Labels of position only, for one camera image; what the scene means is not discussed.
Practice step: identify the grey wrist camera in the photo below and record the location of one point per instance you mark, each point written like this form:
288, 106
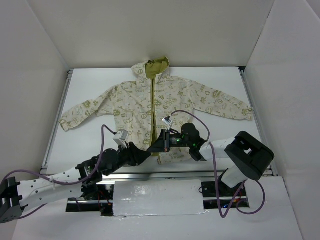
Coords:
168, 122
120, 138

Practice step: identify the white foam board cover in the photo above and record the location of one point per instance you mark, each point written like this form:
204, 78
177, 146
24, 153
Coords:
157, 198

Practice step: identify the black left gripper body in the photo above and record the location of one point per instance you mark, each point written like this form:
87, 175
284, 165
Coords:
131, 152

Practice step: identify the aluminium frame rail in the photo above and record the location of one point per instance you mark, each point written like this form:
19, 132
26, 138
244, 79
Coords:
55, 128
249, 92

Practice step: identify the aluminium right frame rail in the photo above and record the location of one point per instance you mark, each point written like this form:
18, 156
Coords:
249, 92

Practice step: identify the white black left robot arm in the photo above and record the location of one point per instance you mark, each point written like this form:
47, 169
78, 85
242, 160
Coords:
17, 197

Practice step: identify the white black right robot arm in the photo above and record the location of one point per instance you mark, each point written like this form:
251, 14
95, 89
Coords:
250, 157

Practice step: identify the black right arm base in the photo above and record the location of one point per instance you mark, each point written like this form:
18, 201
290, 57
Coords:
208, 188

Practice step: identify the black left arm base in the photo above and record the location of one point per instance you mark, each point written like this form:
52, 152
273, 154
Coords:
98, 198

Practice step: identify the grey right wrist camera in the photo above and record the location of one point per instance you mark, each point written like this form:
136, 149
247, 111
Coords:
168, 122

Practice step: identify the aluminium left frame rail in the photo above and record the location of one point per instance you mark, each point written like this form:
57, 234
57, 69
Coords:
55, 128

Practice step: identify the cream green printed hooded jacket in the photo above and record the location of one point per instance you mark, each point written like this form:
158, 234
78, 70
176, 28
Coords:
139, 106

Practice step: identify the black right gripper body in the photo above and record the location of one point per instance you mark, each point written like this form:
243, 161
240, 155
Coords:
165, 140

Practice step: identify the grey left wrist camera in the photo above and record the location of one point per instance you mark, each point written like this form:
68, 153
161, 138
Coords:
120, 138

